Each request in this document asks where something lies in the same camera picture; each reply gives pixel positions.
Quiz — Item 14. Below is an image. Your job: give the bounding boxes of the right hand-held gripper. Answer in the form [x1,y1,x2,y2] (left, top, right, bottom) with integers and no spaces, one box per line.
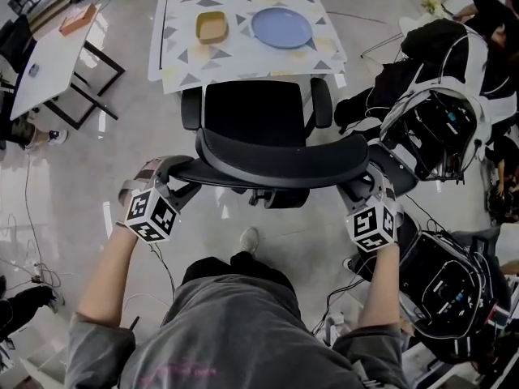
[337,163,405,254]

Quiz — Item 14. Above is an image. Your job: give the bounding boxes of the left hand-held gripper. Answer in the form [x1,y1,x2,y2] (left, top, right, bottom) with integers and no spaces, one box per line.
[117,154,202,243]

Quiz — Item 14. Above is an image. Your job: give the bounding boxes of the black office chair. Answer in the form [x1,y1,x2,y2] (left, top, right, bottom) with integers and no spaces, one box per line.
[0,14,33,76]
[168,77,371,209]

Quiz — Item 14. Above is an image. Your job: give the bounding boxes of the person's left forearm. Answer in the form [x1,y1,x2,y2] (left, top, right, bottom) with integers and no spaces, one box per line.
[75,223,139,327]

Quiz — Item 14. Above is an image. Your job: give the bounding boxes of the person's right forearm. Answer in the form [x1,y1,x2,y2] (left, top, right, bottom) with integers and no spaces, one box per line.
[356,243,402,331]

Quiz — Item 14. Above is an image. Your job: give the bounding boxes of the patterned white table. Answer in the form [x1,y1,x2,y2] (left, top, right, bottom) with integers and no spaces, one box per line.
[146,0,348,96]
[160,0,348,96]

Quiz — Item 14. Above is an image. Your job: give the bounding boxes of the white shell backpack rig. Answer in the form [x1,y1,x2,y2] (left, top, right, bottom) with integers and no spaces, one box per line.
[379,86,487,184]

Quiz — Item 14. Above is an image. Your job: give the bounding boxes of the person's right white shoe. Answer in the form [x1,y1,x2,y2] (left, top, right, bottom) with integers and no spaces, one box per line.
[238,227,260,257]

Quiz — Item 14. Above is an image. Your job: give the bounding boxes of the person's black trousers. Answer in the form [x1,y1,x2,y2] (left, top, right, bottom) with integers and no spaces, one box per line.
[180,251,297,295]

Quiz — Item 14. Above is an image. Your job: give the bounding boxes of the black shell backpack rig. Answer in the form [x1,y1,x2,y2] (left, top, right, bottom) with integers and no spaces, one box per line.
[399,229,506,342]

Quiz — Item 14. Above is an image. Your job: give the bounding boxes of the yellow rectangular tray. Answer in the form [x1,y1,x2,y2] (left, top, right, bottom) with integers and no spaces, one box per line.
[195,11,229,46]

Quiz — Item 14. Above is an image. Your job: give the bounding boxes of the white side table black legs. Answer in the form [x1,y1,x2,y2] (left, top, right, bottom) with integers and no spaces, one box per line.
[10,2,126,131]

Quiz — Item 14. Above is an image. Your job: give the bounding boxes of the person's grey shirt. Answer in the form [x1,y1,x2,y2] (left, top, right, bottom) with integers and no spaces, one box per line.
[66,273,409,389]

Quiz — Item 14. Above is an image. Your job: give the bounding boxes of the blue round plate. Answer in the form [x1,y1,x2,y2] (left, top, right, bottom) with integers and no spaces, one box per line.
[250,6,315,50]

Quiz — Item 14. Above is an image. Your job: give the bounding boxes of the orange box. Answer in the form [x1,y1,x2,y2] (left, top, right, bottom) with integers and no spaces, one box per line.
[58,4,98,36]

